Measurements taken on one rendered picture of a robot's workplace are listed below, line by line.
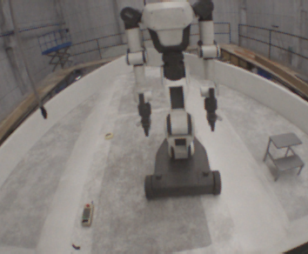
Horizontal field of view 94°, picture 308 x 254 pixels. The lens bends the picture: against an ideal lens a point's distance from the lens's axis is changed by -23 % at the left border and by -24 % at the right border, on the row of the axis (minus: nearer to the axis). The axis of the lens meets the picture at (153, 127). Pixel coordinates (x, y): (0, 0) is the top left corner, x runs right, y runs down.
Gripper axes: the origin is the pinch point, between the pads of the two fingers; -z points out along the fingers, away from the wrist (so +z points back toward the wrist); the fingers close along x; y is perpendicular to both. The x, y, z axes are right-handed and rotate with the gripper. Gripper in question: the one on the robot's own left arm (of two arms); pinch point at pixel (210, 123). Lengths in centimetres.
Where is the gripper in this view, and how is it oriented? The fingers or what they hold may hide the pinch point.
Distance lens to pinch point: 130.5
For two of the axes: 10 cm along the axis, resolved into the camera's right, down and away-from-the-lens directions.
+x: -1.0, 3.8, -9.2
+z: -1.2, -9.2, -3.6
